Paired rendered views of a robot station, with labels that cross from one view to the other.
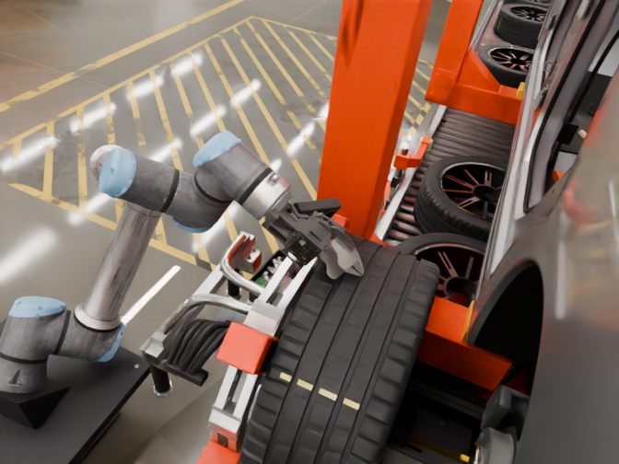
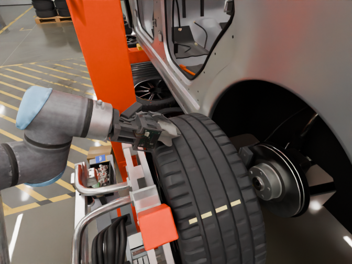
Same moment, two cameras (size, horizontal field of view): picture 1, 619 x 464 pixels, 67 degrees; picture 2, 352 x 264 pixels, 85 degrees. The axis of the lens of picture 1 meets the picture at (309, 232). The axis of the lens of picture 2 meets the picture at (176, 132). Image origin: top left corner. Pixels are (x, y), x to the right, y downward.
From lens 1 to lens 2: 0.44 m
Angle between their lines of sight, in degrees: 29
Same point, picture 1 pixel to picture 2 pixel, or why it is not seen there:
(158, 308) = (34, 244)
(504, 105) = (136, 55)
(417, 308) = (219, 132)
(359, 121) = (109, 59)
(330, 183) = not seen: hidden behind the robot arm
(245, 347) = (161, 226)
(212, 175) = (45, 126)
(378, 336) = (218, 157)
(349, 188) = (121, 103)
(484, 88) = not seen: hidden behind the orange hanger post
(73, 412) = not seen: outside the picture
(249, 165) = (74, 101)
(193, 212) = (45, 166)
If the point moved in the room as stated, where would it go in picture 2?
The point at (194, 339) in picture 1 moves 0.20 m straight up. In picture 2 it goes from (107, 250) to (80, 212)
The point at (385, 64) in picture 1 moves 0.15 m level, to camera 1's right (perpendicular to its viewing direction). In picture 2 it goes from (109, 13) to (148, 9)
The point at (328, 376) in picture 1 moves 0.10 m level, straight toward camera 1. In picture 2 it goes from (213, 199) to (243, 235)
